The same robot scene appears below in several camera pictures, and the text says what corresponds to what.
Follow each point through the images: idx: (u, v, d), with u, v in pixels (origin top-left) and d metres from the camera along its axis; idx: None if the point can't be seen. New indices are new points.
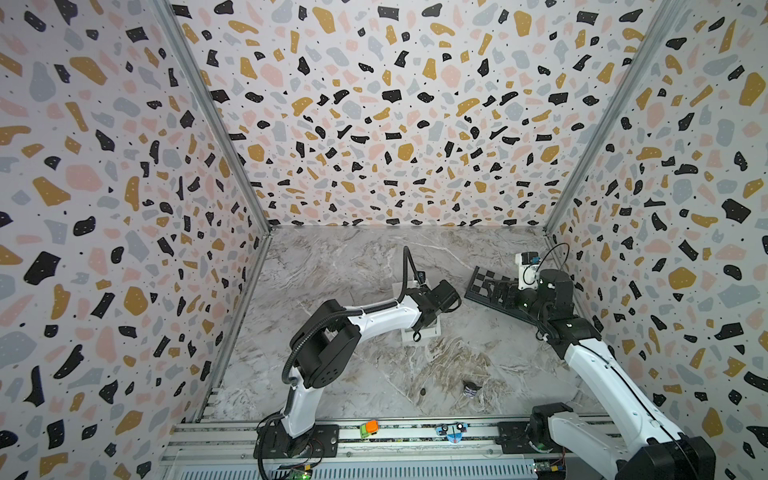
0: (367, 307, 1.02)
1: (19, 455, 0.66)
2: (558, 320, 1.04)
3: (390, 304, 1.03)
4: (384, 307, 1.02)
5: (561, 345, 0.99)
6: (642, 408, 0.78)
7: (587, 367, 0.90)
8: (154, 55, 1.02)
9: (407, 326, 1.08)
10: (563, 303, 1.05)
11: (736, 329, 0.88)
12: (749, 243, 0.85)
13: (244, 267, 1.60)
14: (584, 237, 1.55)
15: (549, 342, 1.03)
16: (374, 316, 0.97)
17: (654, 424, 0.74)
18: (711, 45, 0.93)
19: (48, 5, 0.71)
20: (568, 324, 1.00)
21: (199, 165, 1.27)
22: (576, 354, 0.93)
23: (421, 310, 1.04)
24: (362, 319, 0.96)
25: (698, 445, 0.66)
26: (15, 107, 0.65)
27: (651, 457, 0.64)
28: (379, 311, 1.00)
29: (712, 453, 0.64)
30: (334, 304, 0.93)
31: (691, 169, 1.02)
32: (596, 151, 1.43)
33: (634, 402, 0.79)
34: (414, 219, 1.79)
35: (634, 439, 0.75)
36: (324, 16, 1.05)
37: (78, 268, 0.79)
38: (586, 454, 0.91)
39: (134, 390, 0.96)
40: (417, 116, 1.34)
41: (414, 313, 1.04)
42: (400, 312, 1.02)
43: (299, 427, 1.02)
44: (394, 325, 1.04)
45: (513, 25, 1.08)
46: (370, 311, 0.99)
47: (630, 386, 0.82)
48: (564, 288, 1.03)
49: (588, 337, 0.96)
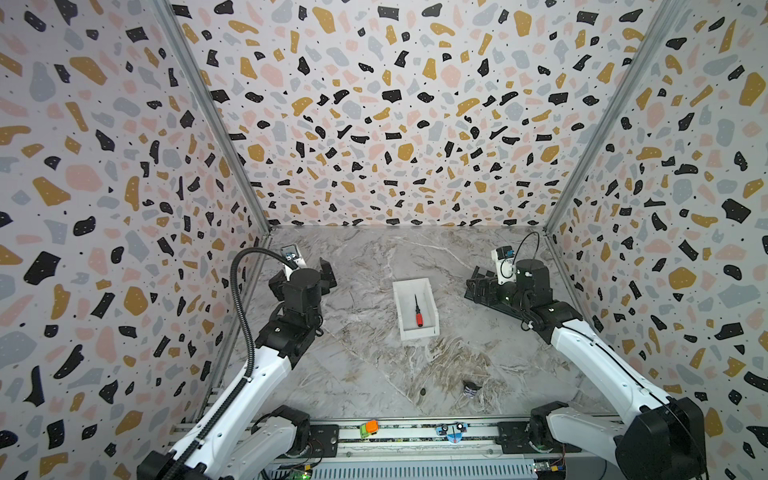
0: (202, 425, 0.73)
1: (19, 455, 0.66)
2: (539, 305, 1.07)
3: (242, 385, 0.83)
4: (235, 398, 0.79)
5: (546, 331, 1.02)
6: (630, 379, 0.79)
7: (574, 347, 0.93)
8: (154, 55, 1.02)
9: (281, 377, 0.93)
10: (542, 289, 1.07)
11: (736, 330, 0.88)
12: (749, 243, 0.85)
13: (244, 267, 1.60)
14: (584, 237, 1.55)
15: (534, 329, 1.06)
16: (221, 429, 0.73)
17: (643, 391, 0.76)
18: (711, 45, 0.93)
19: (48, 6, 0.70)
20: (550, 308, 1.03)
21: (199, 165, 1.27)
22: (562, 336, 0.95)
23: (285, 356, 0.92)
24: (205, 451, 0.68)
25: (686, 406, 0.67)
26: (15, 107, 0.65)
27: (646, 424, 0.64)
28: (224, 418, 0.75)
29: (700, 413, 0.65)
30: (154, 459, 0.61)
31: (691, 169, 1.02)
32: (596, 151, 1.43)
33: (622, 374, 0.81)
34: (414, 218, 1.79)
35: (627, 410, 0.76)
36: (324, 16, 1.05)
37: (78, 269, 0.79)
38: (587, 444, 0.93)
39: (134, 390, 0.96)
40: (417, 116, 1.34)
41: (282, 361, 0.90)
42: (259, 381, 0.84)
43: (290, 439, 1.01)
44: (256, 405, 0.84)
45: (513, 25, 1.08)
46: (211, 427, 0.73)
47: (616, 359, 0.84)
48: (541, 275, 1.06)
49: (571, 318, 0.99)
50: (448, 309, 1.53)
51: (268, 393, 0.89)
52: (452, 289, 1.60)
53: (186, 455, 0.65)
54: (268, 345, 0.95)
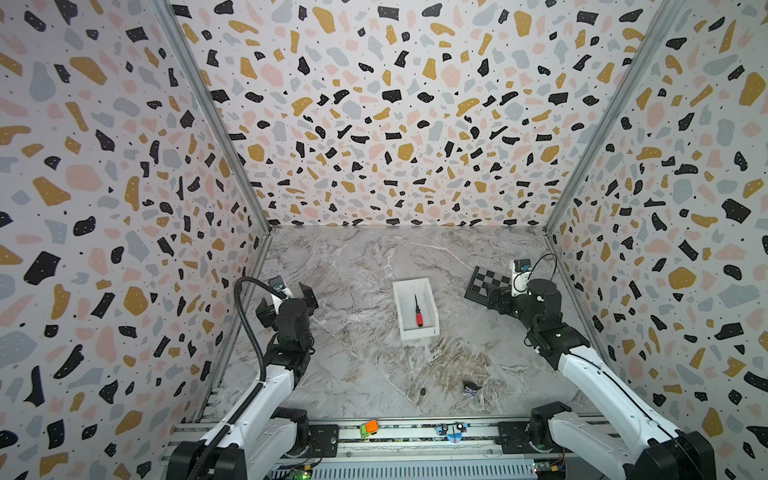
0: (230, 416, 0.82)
1: (19, 455, 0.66)
2: (548, 330, 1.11)
3: (256, 389, 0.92)
4: (253, 398, 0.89)
5: (553, 356, 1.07)
6: (638, 411, 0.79)
7: (582, 376, 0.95)
8: (154, 55, 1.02)
9: (286, 395, 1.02)
10: (553, 314, 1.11)
11: (736, 329, 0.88)
12: (749, 243, 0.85)
13: (244, 267, 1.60)
14: (584, 237, 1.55)
15: (543, 353, 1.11)
16: (246, 419, 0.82)
17: (651, 424, 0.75)
18: (711, 45, 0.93)
19: (48, 5, 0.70)
20: (558, 334, 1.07)
21: (199, 165, 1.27)
22: (570, 363, 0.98)
23: (291, 370, 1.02)
24: (235, 433, 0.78)
25: (696, 441, 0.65)
26: (15, 106, 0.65)
27: (654, 458, 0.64)
28: (248, 410, 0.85)
29: (711, 449, 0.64)
30: (186, 448, 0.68)
31: (691, 168, 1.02)
32: (596, 151, 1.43)
33: (630, 405, 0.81)
34: (414, 219, 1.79)
35: (635, 441, 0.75)
36: (324, 16, 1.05)
37: (78, 268, 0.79)
38: (586, 454, 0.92)
39: (134, 390, 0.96)
40: (417, 116, 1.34)
41: (288, 374, 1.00)
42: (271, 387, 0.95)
43: (290, 436, 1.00)
44: (272, 406, 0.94)
45: (513, 25, 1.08)
46: (237, 417, 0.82)
47: (624, 389, 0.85)
48: (553, 300, 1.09)
49: (578, 345, 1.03)
50: (448, 309, 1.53)
51: (278, 405, 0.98)
52: (452, 289, 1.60)
53: (218, 437, 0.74)
54: (273, 363, 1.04)
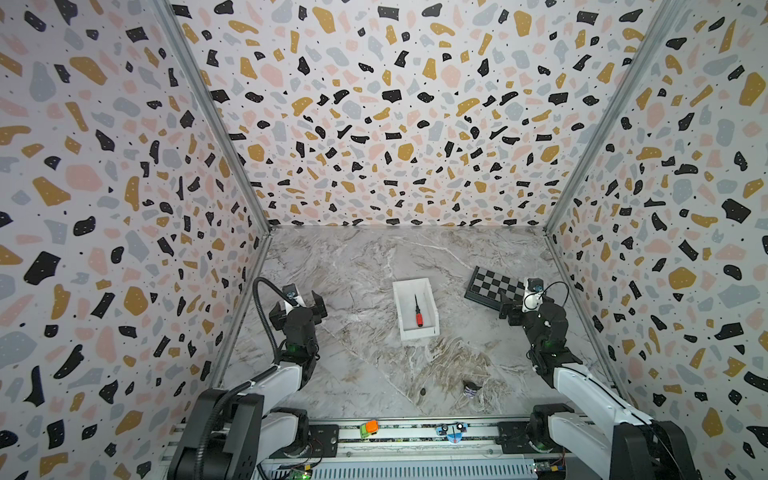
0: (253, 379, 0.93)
1: (19, 455, 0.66)
2: (548, 351, 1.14)
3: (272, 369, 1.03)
4: (271, 372, 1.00)
5: (548, 377, 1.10)
6: (614, 402, 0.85)
7: (570, 382, 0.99)
8: (154, 55, 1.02)
9: (293, 391, 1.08)
10: (557, 340, 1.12)
11: (736, 329, 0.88)
12: (749, 243, 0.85)
13: (244, 267, 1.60)
14: (584, 237, 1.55)
15: (538, 371, 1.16)
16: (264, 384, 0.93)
17: (626, 412, 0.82)
18: (711, 45, 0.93)
19: (48, 6, 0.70)
20: (555, 356, 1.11)
21: (199, 165, 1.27)
22: (561, 375, 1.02)
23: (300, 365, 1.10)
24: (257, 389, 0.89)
25: (671, 429, 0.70)
26: (15, 107, 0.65)
27: (625, 435, 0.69)
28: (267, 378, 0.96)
29: (683, 436, 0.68)
30: (210, 395, 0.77)
31: (691, 168, 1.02)
32: (596, 151, 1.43)
33: (607, 398, 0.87)
34: (414, 219, 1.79)
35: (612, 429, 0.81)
36: (324, 16, 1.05)
37: (78, 268, 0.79)
38: (582, 452, 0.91)
39: (134, 390, 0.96)
40: (417, 116, 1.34)
41: (298, 368, 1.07)
42: (285, 372, 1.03)
43: (291, 430, 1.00)
44: (285, 387, 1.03)
45: (513, 25, 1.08)
46: (259, 380, 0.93)
47: (605, 389, 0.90)
48: (560, 328, 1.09)
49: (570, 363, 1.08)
50: (448, 309, 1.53)
51: (288, 396, 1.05)
52: (452, 289, 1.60)
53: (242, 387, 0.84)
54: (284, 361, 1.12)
